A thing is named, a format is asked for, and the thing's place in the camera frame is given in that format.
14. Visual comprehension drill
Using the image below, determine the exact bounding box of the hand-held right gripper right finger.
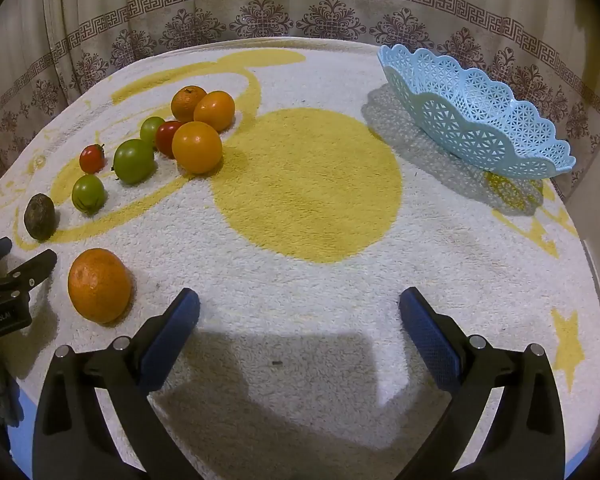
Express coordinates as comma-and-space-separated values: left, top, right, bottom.
398, 287, 567, 480

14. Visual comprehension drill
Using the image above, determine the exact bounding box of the rough orange with stem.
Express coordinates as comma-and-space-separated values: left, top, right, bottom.
171, 85, 209, 123

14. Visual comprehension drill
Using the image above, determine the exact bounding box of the green apple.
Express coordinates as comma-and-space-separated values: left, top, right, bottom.
140, 116, 167, 149

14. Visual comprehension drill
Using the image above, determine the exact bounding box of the small red tomato with stem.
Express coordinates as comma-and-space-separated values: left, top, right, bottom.
79, 143, 106, 174

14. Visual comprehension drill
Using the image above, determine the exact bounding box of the smooth orange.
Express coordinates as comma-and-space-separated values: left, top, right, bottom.
171, 121, 223, 175
193, 90, 236, 132

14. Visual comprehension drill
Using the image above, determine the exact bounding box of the beige patterned curtain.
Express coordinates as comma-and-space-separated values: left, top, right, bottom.
0, 0, 600, 201

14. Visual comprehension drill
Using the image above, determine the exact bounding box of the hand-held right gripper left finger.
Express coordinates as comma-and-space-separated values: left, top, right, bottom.
32, 287, 202, 480

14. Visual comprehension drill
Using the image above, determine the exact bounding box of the large rough orange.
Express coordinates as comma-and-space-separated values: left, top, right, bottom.
68, 248, 133, 324

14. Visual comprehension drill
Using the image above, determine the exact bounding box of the green tomato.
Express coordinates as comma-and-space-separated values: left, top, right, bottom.
71, 174, 106, 213
112, 138, 157, 185

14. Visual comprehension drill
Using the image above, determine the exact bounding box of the dark brown wrinkled fruit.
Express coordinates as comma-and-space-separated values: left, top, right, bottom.
23, 193, 57, 241

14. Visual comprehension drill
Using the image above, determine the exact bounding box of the light blue plastic lattice basket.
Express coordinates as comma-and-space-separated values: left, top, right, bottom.
377, 44, 577, 181

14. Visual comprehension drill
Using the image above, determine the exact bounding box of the person's left hand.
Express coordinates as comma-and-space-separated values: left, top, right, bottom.
0, 342, 26, 428

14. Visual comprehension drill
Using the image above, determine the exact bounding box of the white and yellow printed towel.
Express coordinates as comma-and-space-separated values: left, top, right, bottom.
0, 37, 600, 480

